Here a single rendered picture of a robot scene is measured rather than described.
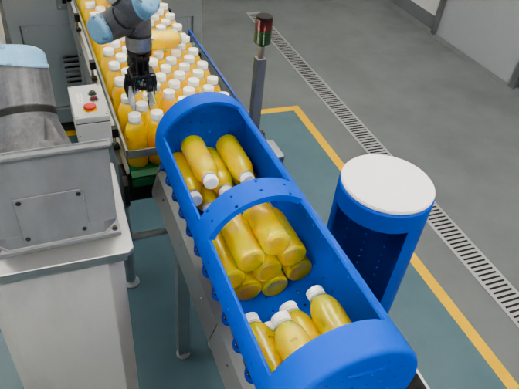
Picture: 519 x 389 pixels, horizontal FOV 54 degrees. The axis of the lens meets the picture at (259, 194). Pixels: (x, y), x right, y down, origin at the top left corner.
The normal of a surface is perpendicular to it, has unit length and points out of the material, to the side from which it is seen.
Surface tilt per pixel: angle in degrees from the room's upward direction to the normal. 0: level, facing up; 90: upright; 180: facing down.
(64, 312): 90
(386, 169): 0
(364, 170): 0
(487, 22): 90
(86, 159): 90
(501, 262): 0
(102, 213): 90
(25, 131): 29
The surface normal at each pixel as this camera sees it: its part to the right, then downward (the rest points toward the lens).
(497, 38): -0.94, 0.15
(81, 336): 0.34, 0.62
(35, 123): 0.48, -0.41
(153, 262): 0.09, -0.76
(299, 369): -0.57, -0.43
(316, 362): -0.39, -0.57
